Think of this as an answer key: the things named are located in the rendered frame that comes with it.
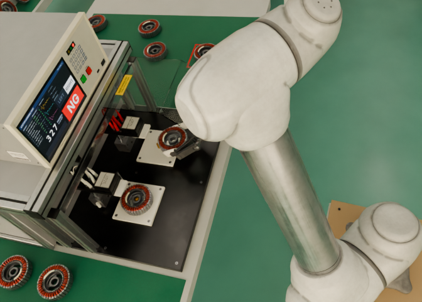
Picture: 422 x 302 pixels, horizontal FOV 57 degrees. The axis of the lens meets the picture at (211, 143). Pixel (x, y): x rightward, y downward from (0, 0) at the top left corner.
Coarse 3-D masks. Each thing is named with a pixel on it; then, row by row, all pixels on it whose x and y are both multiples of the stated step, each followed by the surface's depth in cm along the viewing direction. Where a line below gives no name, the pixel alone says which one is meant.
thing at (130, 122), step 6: (120, 120) 148; (126, 120) 145; (132, 120) 144; (138, 120) 144; (108, 126) 148; (126, 126) 143; (132, 126) 142; (138, 126) 143; (144, 126) 147; (150, 126) 147; (108, 132) 147; (114, 132) 146; (120, 132) 145; (126, 132) 144; (132, 132) 143; (138, 132) 143; (144, 132) 145; (120, 138) 150; (144, 138) 144
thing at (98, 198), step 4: (92, 196) 140; (100, 196) 139; (104, 196) 140; (108, 196) 143; (92, 200) 140; (96, 200) 139; (100, 200) 138; (104, 200) 141; (108, 200) 143; (100, 204) 141; (104, 204) 141
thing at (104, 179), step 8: (104, 176) 132; (112, 176) 131; (120, 176) 134; (96, 184) 130; (104, 184) 130; (112, 184) 130; (120, 184) 134; (96, 192) 133; (104, 192) 131; (112, 192) 130; (120, 192) 132
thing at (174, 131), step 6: (174, 126) 148; (162, 132) 147; (168, 132) 147; (174, 132) 147; (180, 132) 145; (186, 132) 145; (162, 138) 145; (168, 138) 147; (174, 138) 146; (180, 138) 144; (186, 138) 144; (162, 144) 143; (174, 144) 143; (180, 144) 142; (162, 150) 144
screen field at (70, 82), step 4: (68, 80) 115; (72, 80) 117; (68, 84) 116; (72, 84) 117; (64, 88) 114; (68, 88) 116; (60, 92) 113; (64, 92) 114; (68, 92) 116; (60, 96) 113; (64, 96) 114; (56, 100) 111; (60, 100) 113; (60, 104) 113
